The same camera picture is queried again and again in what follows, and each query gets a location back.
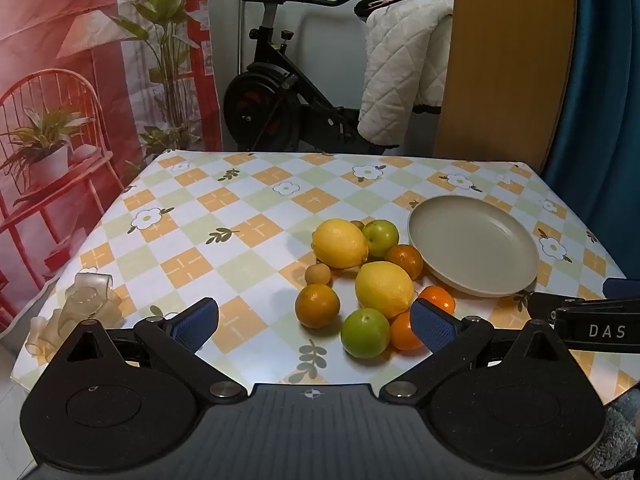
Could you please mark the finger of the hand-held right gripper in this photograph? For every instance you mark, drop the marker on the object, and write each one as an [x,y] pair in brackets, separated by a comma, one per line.
[547,305]
[622,288]

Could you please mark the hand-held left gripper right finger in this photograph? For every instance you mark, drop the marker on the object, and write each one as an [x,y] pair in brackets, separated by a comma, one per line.
[432,327]

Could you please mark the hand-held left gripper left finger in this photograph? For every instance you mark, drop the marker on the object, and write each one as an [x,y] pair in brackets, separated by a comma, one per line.
[192,322]

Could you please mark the orange mandarin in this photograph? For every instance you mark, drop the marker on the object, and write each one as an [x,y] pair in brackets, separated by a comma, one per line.
[317,306]
[406,260]
[440,297]
[402,334]

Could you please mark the yellow lemon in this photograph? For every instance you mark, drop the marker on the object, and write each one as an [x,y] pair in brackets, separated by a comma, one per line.
[384,290]
[340,242]

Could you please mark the green round fruit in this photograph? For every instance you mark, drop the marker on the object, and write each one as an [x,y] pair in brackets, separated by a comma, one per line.
[365,332]
[381,232]

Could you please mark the beige round plate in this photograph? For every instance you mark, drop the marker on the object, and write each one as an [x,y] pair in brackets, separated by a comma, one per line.
[472,245]

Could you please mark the pile of translucent plastic cups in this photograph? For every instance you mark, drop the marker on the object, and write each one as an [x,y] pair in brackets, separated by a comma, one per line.
[85,300]

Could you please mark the small tan round fruit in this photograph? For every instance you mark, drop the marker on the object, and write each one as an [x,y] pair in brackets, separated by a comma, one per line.
[318,276]

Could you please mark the small brown round fruit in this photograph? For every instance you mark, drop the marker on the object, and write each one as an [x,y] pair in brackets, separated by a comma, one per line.
[357,224]

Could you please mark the teal curtain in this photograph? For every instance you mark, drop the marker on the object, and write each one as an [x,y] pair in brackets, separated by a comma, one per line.
[605,110]

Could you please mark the black exercise bike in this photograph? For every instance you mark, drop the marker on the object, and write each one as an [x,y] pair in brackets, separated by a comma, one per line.
[272,95]

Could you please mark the red printed backdrop cloth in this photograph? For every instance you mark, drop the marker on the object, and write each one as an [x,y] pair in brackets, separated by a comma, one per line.
[65,110]

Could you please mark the wooden board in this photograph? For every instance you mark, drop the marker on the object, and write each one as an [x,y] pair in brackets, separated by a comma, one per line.
[505,60]

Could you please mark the white quilted blanket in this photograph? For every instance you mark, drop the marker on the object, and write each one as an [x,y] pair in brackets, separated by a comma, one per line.
[400,70]

